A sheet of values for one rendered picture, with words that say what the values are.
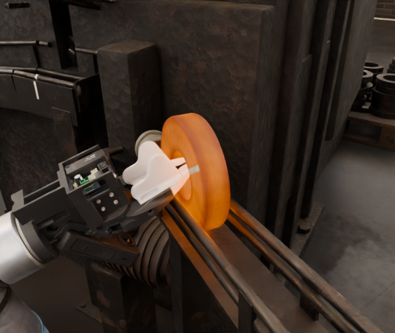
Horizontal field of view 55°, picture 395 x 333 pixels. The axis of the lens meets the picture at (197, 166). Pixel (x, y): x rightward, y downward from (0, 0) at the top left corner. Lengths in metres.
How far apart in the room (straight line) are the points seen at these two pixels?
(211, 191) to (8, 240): 0.22
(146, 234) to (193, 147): 0.29
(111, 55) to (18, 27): 0.41
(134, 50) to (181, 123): 0.30
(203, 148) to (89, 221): 0.15
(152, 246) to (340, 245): 0.99
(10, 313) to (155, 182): 0.23
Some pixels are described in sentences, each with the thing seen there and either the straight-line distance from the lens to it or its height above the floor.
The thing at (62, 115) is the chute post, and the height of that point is 0.64.
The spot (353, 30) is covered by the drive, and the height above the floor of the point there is 0.71.
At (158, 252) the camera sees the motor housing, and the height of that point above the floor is 0.51.
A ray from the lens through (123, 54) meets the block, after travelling 0.71.
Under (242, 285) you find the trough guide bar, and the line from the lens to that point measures 0.35.
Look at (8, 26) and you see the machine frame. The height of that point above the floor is 0.79.
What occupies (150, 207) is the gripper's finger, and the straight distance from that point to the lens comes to 0.45.
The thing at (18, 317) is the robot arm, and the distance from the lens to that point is 0.53.
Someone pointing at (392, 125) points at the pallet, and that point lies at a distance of 2.25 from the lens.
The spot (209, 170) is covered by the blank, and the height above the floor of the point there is 0.75.
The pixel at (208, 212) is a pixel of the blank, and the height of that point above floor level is 0.70.
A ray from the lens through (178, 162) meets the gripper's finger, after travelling 0.49.
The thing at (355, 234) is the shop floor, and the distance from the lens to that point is 1.60.
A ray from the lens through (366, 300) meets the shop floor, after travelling 1.37.
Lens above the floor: 0.96
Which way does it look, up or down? 30 degrees down
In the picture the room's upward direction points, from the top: straight up
